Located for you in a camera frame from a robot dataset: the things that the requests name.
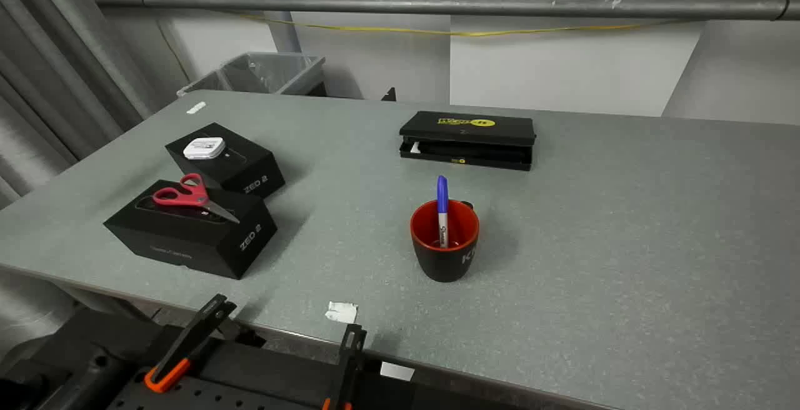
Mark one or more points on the blue capped marker pen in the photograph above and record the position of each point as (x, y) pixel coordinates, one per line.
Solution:
(442, 210)

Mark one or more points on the black mug with red inside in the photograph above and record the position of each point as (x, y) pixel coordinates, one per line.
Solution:
(445, 264)

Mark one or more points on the flat black case yellow label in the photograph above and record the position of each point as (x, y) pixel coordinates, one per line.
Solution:
(475, 132)

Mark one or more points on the crumpled white paper scrap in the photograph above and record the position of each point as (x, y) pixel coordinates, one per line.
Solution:
(342, 312)

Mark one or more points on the small black cardboard box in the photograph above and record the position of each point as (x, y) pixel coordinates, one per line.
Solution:
(247, 169)

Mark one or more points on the grey trash bin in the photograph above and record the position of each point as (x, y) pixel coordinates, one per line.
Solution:
(262, 74)

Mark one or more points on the grey metal pipe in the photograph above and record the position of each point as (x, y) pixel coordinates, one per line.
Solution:
(437, 5)

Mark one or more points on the white sticker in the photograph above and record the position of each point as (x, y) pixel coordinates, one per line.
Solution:
(397, 371)

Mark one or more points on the black orange bar clamp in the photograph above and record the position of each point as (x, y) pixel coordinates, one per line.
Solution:
(347, 369)
(187, 347)

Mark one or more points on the white tape measure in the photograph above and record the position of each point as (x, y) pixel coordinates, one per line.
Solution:
(204, 147)

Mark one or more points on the white tape label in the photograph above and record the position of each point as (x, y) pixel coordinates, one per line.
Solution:
(195, 107)

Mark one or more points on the large black cardboard box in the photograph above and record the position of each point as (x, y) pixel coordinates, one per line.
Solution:
(187, 238)

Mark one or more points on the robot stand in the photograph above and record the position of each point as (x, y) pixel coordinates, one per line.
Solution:
(187, 372)

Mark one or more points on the grey curtain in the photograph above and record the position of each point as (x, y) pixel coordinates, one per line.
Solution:
(56, 79)

